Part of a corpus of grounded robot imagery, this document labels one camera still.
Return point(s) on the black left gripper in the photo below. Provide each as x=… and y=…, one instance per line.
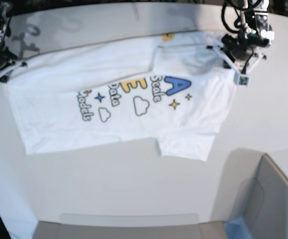
x=239, y=49

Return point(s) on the white printed t-shirt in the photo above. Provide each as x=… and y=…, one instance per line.
x=170, y=88

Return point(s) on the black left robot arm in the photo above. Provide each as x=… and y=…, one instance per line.
x=252, y=30

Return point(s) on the grey cardboard box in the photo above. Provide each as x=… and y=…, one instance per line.
x=252, y=197

